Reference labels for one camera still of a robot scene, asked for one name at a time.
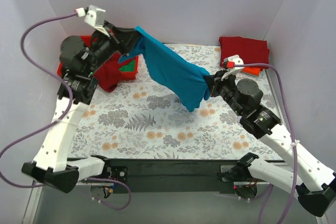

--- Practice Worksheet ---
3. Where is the teal blue t-shirt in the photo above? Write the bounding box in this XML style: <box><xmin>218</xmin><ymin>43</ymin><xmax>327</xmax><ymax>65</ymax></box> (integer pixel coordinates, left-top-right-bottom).
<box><xmin>119</xmin><ymin>26</ymin><xmax>210</xmax><ymax>112</ymax></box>

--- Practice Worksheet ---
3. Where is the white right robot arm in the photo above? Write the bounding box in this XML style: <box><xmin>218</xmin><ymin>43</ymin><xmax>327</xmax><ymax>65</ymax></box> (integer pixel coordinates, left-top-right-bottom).
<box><xmin>204</xmin><ymin>71</ymin><xmax>335</xmax><ymax>217</ymax></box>

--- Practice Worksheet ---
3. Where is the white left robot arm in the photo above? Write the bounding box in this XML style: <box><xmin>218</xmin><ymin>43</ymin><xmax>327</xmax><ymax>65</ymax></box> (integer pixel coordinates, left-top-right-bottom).
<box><xmin>22</xmin><ymin>23</ymin><xmax>141</xmax><ymax>193</ymax></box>

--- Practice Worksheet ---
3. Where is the crumpled dark red t-shirt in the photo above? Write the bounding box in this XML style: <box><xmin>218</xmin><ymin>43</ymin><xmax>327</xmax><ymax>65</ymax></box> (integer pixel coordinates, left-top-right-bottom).
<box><xmin>93</xmin><ymin>55</ymin><xmax>133</xmax><ymax>92</ymax></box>

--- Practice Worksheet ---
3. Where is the green t-shirt in bin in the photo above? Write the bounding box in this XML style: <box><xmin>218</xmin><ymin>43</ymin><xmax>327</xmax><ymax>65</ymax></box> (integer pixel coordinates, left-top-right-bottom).
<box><xmin>119</xmin><ymin>59</ymin><xmax>137</xmax><ymax>72</ymax></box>

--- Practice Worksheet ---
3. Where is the red plastic bin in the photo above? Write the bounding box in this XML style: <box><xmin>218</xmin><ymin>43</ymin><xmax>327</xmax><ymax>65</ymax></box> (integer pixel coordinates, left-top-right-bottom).
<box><xmin>57</xmin><ymin>36</ymin><xmax>139</xmax><ymax>82</ymax></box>

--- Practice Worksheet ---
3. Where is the folded orange t-shirt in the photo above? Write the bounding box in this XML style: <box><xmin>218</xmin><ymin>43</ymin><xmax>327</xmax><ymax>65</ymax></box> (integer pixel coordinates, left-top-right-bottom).
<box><xmin>242</xmin><ymin>67</ymin><xmax>261</xmax><ymax>76</ymax></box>

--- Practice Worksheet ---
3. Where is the folded dark red t-shirt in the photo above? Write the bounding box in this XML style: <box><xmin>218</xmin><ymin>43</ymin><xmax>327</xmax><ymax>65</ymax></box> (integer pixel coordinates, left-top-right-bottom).
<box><xmin>218</xmin><ymin>36</ymin><xmax>270</xmax><ymax>67</ymax></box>

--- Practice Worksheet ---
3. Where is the floral patterned table mat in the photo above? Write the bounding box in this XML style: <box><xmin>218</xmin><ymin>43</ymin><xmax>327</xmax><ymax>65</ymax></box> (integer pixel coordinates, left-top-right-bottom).
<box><xmin>68</xmin><ymin>57</ymin><xmax>279</xmax><ymax>161</ymax></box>

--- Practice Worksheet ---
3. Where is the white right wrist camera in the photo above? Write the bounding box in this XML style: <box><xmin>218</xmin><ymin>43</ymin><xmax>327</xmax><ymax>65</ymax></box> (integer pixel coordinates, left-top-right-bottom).
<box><xmin>221</xmin><ymin>55</ymin><xmax>244</xmax><ymax>81</ymax></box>

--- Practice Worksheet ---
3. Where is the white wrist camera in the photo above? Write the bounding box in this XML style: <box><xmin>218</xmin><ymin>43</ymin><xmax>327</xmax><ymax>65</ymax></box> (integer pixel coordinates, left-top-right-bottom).
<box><xmin>221</xmin><ymin>55</ymin><xmax>244</xmax><ymax>81</ymax></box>
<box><xmin>75</xmin><ymin>5</ymin><xmax>110</xmax><ymax>37</ymax></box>

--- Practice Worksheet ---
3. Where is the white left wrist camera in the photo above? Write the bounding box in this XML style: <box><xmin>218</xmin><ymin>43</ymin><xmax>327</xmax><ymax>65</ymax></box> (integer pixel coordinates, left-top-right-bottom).
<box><xmin>75</xmin><ymin>5</ymin><xmax>110</xmax><ymax>37</ymax></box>

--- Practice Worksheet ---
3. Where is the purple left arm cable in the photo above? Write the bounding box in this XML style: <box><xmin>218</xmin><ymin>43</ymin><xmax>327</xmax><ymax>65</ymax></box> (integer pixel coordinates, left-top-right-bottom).
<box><xmin>0</xmin><ymin>11</ymin><xmax>132</xmax><ymax>211</ymax></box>

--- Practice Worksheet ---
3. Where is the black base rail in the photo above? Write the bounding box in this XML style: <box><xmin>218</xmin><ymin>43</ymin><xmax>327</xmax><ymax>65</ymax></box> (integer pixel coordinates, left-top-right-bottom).
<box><xmin>65</xmin><ymin>155</ymin><xmax>271</xmax><ymax>195</ymax></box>

